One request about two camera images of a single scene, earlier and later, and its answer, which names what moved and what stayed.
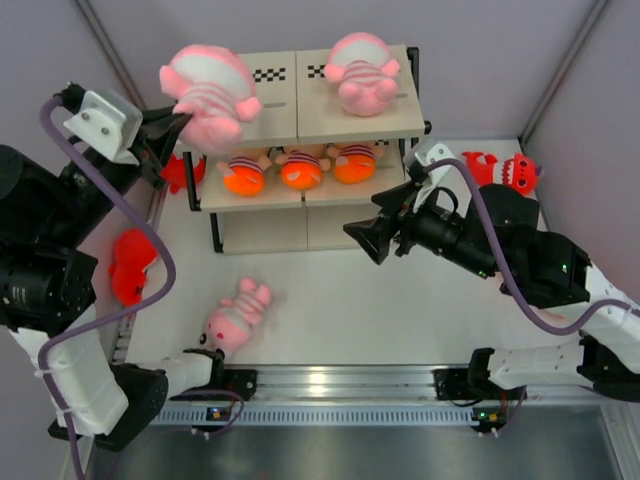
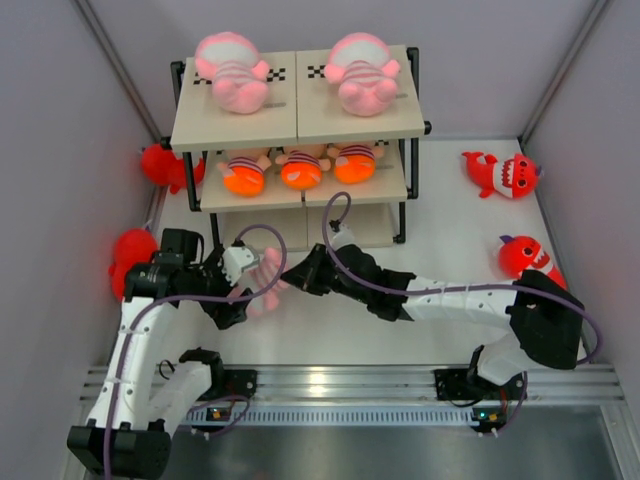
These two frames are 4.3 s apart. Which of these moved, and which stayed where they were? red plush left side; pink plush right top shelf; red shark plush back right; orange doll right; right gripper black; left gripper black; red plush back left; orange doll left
Moved: left gripper black; right gripper black
Stayed: red shark plush back right; orange doll left; pink plush right top shelf; orange doll right; red plush left side; red plush back left
